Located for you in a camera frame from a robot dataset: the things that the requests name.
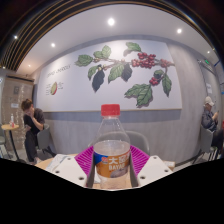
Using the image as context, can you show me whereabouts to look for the white blue printed paper mat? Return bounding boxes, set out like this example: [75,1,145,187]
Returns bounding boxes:
[44,153,73,173]

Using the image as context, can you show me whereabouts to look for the person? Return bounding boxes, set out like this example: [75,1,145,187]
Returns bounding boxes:
[200,96,222,142]
[20,98,46,163]

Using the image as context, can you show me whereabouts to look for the round ceiling lights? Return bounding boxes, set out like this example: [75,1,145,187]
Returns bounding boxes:
[13,17,184,48]

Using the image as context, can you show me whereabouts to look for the clear red-capped water bottle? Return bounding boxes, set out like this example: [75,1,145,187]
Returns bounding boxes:
[92,103,132,190]

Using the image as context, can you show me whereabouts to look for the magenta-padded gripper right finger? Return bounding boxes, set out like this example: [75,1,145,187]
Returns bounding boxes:
[129,144,174,189]

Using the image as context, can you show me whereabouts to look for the coffee plant wall mural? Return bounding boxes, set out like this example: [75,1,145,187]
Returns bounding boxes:
[35,39,184,113]

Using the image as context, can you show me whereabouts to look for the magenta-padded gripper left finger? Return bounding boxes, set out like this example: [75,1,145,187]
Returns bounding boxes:
[52,145,98,189]

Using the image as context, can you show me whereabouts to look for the small round pedestal table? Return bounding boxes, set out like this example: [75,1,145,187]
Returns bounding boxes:
[0,123,22,162]

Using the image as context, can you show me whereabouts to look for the small clear drink bottle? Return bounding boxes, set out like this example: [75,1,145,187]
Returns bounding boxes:
[9,113,16,128]

